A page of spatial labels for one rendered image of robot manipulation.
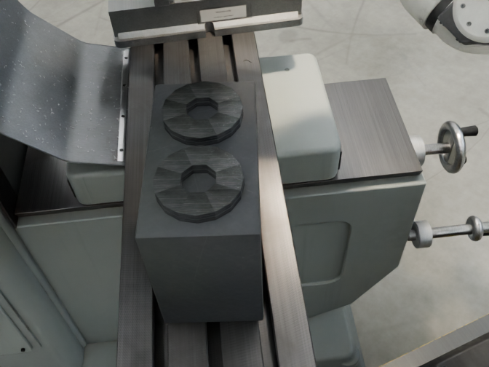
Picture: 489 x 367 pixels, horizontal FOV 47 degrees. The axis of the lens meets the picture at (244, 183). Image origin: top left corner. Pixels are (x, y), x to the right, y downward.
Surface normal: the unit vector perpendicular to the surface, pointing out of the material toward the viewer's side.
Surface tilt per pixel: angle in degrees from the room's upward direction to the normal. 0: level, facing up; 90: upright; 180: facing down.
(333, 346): 0
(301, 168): 90
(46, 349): 89
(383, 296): 0
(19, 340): 89
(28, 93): 45
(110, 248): 90
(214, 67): 0
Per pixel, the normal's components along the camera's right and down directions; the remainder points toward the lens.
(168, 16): 0.15, 0.77
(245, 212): -0.04, -0.63
